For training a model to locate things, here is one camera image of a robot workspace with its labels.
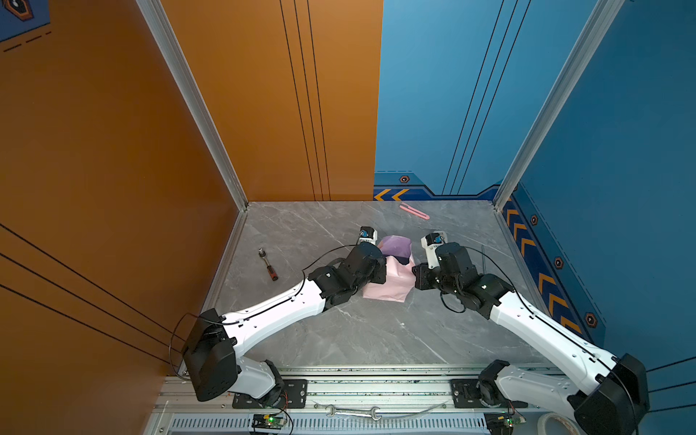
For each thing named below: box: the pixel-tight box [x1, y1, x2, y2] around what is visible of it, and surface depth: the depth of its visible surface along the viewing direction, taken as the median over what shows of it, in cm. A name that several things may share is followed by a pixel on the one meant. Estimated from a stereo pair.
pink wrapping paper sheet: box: [362, 234, 416, 303], surface depth 84 cm
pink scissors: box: [398, 202, 431, 221], surface depth 118 cm
